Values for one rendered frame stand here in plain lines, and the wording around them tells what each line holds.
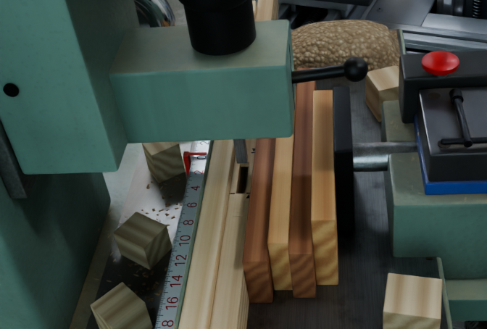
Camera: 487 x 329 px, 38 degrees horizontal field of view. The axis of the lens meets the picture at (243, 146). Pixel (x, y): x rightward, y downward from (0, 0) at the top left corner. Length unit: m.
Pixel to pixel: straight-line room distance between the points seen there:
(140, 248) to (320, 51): 0.30
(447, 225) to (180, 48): 0.25
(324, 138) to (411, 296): 0.15
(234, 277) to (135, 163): 0.37
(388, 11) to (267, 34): 0.74
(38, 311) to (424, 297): 0.33
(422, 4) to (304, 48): 0.52
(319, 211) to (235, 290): 0.09
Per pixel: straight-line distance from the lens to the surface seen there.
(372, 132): 0.72
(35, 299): 0.65
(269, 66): 0.52
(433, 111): 0.58
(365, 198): 0.65
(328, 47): 0.80
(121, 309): 0.67
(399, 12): 1.28
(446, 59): 0.60
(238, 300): 0.52
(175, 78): 0.53
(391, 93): 0.72
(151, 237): 0.73
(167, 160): 0.83
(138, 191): 0.84
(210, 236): 0.56
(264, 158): 0.62
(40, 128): 0.54
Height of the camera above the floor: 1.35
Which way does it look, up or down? 39 degrees down
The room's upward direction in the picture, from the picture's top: 9 degrees counter-clockwise
